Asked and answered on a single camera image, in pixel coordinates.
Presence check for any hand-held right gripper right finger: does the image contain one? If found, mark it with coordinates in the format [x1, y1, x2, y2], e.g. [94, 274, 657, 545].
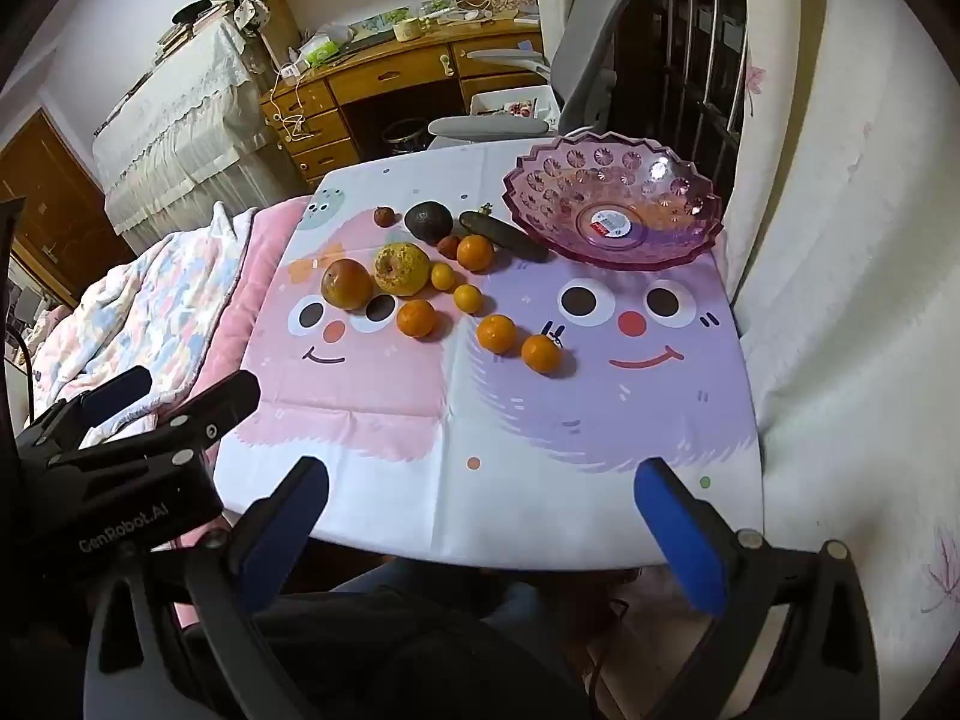
[634, 456, 880, 720]

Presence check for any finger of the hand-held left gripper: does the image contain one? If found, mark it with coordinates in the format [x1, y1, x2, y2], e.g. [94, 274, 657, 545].
[51, 370, 261, 470]
[22, 366, 152, 455]

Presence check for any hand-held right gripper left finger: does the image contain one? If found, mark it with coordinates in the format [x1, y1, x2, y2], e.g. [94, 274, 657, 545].
[84, 456, 331, 720]

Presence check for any red apple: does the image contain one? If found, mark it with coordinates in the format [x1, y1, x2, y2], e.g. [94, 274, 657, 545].
[321, 258, 374, 311]

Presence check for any orange mandarin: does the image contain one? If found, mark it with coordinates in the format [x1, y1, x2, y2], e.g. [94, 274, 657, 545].
[521, 334, 563, 374]
[397, 299, 438, 338]
[457, 235, 495, 272]
[476, 314, 518, 355]

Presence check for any yellow-green apple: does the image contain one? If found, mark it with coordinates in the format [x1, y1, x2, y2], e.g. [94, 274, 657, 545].
[373, 241, 432, 296]

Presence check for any dark avocado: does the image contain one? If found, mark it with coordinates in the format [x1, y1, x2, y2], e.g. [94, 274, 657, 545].
[403, 201, 455, 245]

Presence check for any pink plastic bowl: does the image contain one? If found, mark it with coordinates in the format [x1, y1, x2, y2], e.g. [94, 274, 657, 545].
[501, 129, 725, 272]

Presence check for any pink blanket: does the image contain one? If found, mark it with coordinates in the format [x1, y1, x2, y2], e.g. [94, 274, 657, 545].
[171, 195, 316, 627]

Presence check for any pastel floral quilt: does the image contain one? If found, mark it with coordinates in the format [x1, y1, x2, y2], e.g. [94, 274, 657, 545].
[15, 201, 260, 458]

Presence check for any cartoon face printed tablecloth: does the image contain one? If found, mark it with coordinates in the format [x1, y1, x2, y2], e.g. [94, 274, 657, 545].
[214, 139, 766, 571]

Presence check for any brown wooden door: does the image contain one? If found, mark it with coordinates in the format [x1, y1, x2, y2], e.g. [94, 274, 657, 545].
[0, 109, 137, 302]

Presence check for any white lace covered cabinet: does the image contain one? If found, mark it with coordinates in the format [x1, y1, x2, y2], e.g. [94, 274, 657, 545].
[90, 13, 295, 235]

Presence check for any dark waste bin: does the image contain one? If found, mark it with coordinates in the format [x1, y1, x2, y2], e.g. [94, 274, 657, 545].
[381, 118, 430, 160]

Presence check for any dark green cucumber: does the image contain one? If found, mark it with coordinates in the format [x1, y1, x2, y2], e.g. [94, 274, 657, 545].
[459, 204, 551, 263]

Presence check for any white floral curtain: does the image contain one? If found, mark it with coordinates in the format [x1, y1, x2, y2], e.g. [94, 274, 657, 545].
[716, 0, 960, 698]
[527, 0, 601, 72]

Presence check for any wooden desk with drawers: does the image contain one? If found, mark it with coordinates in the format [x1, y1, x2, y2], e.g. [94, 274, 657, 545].
[259, 13, 560, 194]

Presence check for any white patterned bag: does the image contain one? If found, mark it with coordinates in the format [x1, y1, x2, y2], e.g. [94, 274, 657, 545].
[227, 0, 272, 40]

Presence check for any white storage box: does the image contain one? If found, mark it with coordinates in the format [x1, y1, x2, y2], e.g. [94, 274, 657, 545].
[463, 85, 561, 127]

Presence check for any metal window grille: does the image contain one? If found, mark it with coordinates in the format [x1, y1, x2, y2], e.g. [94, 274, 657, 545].
[611, 0, 752, 188]

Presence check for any grey office chair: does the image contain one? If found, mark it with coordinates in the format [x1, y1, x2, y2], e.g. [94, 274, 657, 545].
[427, 0, 655, 152]

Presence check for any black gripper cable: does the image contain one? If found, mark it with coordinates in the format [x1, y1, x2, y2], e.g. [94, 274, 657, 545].
[11, 326, 37, 422]

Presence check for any white charger cable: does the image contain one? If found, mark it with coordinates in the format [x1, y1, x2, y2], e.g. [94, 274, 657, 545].
[270, 62, 310, 147]

